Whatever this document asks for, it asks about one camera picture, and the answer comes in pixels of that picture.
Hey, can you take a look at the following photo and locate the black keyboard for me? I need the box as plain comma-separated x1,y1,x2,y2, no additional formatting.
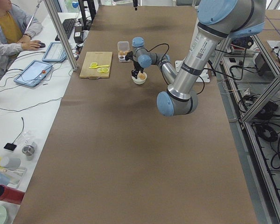
62,18,76,39

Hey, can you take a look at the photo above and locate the black box with label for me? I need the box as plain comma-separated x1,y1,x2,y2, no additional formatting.
74,26,84,43

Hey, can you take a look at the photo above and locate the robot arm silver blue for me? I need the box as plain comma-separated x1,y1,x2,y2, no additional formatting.
125,37,178,84
157,0,266,116

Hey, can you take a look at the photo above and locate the clear plastic egg box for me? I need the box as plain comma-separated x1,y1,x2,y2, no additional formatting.
117,41,130,63

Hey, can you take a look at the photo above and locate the lemon slice top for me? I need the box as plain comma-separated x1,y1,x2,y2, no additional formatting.
90,62,98,67

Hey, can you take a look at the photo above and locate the white round bowl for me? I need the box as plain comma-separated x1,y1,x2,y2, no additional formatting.
132,72,147,85

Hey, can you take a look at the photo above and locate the black square pad with cable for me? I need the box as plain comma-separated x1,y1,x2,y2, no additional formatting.
3,117,25,152

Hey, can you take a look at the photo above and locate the aluminium frame post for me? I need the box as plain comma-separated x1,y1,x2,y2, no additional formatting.
44,0,77,71

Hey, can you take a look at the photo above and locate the brown egg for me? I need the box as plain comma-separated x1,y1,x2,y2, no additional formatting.
139,73,146,80

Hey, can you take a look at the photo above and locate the steel cylinder part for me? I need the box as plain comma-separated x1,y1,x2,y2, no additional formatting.
21,142,37,161

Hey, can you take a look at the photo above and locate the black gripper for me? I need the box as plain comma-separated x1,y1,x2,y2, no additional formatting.
131,60,144,77

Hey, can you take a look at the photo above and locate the teach pendant far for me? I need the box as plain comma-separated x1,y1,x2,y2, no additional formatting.
42,42,66,63

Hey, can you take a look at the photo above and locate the aluminium frame rail right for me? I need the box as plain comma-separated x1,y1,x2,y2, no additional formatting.
214,32,280,224

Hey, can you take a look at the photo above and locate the seated person grey jacket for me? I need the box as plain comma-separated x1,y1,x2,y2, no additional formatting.
0,0,42,77

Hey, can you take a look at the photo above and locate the grey cup lying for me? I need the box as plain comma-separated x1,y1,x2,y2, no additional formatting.
0,156,21,170

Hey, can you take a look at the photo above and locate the teach pendant near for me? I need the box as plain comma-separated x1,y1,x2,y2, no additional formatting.
14,60,53,88

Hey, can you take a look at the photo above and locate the yellow plastic knife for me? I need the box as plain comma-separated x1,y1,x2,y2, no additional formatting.
89,64,109,69

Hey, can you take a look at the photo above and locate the teach pendant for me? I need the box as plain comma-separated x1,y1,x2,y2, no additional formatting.
42,42,66,63
14,60,53,88

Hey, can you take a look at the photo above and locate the bamboo cutting board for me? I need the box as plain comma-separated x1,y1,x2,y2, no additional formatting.
79,51,113,79

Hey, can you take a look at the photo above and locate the black computer mouse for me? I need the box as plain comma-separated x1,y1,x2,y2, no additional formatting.
38,42,46,48

